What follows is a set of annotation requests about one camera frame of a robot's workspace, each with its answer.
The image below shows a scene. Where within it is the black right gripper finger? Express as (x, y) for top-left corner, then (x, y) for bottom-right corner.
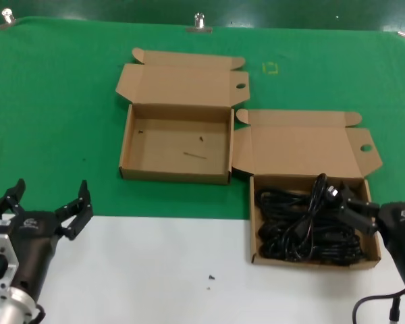
(339, 182), (381, 217)
(339, 203), (379, 237)

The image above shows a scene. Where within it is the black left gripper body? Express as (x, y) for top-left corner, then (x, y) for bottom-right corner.
(9, 209), (63, 304)

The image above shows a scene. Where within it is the cardboard box with cables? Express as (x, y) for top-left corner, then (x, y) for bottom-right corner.
(232, 108), (383, 270)

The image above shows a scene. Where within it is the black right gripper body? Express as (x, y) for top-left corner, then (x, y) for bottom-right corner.
(376, 198), (405, 291)

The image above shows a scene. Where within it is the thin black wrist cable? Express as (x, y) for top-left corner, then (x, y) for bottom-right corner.
(352, 292), (405, 324)

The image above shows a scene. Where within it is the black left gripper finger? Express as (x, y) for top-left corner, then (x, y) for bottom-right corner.
(0, 178), (26, 222)
(53, 180), (95, 241)

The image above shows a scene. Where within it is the black cable bundle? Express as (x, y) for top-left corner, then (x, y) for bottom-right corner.
(255, 188), (365, 267)

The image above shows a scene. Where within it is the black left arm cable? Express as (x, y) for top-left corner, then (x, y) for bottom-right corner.
(29, 302), (47, 324)

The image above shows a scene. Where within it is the cardboard box with loose screws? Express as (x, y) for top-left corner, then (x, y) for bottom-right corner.
(115, 47), (251, 186)

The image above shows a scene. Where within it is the green table cloth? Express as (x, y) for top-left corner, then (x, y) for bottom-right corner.
(0, 16), (405, 220)

